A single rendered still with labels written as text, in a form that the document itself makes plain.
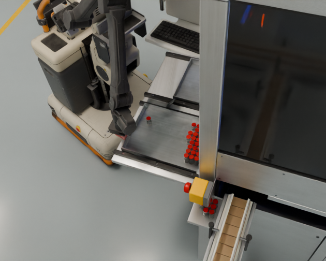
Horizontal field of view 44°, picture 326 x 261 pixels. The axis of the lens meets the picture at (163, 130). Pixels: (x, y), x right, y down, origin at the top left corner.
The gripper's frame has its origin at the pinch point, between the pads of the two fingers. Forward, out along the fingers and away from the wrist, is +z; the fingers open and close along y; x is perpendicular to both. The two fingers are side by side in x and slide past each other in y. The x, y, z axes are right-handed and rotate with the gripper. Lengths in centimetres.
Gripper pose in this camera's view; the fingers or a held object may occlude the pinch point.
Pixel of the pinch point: (124, 138)
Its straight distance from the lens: 175.6
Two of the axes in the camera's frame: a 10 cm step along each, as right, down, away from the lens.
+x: 3.5, -7.7, 5.3
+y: 9.3, 2.4, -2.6
